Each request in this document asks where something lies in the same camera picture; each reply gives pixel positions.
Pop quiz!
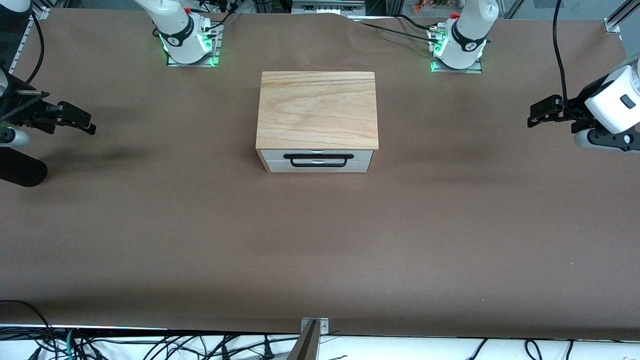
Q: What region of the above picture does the white-front drawer with black handle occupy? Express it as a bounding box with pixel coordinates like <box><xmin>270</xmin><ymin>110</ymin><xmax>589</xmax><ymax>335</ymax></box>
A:
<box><xmin>261</xmin><ymin>149</ymin><xmax>374</xmax><ymax>168</ymax></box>

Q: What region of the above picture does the light wooden drawer cabinet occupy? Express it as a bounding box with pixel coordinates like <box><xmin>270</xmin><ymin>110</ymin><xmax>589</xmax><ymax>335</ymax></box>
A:
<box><xmin>256</xmin><ymin>71</ymin><xmax>379</xmax><ymax>174</ymax></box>

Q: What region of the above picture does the black rounded blurry object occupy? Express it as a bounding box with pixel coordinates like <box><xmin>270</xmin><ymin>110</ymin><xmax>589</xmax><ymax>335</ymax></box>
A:
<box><xmin>0</xmin><ymin>144</ymin><xmax>49</xmax><ymax>188</ymax></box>

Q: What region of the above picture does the brown paper table cover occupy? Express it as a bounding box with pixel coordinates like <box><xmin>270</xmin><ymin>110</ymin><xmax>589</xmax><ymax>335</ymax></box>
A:
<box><xmin>0</xmin><ymin>7</ymin><xmax>640</xmax><ymax>342</ymax></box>

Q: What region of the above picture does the grey slanted strut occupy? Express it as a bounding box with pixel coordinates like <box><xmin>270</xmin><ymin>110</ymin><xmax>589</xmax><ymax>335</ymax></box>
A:
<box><xmin>287</xmin><ymin>320</ymin><xmax>321</xmax><ymax>360</ymax></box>

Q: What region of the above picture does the aluminium profile corner post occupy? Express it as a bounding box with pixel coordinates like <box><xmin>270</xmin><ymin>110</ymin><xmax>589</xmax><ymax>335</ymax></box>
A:
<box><xmin>604</xmin><ymin>0</ymin><xmax>640</xmax><ymax>34</ymax></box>

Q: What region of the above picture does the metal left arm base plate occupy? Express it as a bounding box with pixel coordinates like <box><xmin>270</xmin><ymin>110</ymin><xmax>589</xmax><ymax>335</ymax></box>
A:
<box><xmin>431</xmin><ymin>27</ymin><xmax>483</xmax><ymax>74</ymax></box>

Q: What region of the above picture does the aluminium profile rail with bracket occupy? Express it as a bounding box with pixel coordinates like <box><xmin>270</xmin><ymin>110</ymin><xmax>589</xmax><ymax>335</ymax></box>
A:
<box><xmin>9</xmin><ymin>6</ymin><xmax>51</xmax><ymax>73</ymax></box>

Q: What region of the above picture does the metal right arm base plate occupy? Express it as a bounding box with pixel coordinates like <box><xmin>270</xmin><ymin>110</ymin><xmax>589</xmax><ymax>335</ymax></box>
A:
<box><xmin>166</xmin><ymin>25</ymin><xmax>221</xmax><ymax>67</ymax></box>

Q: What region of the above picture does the short black table cable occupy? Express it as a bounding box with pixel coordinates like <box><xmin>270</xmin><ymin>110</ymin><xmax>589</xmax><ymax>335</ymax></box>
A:
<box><xmin>397</xmin><ymin>14</ymin><xmax>441</xmax><ymax>32</ymax></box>

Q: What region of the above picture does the long black table cable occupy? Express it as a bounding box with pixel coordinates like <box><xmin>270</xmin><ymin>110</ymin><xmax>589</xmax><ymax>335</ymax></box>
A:
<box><xmin>356</xmin><ymin>21</ymin><xmax>437</xmax><ymax>43</ymax></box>

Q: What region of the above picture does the black looped floor cable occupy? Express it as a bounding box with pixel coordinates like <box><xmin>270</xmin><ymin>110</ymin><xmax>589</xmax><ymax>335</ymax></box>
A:
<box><xmin>0</xmin><ymin>299</ymin><xmax>56</xmax><ymax>360</ymax></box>

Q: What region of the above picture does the silver metal frame box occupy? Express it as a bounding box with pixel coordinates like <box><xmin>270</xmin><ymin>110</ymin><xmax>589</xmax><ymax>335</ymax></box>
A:
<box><xmin>291</xmin><ymin>0</ymin><xmax>367</xmax><ymax>16</ymax></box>

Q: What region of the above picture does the silver metal edge bracket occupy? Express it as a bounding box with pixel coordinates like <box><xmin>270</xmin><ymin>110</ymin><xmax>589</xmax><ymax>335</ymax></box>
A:
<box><xmin>300</xmin><ymin>317</ymin><xmax>330</xmax><ymax>334</ymax></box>

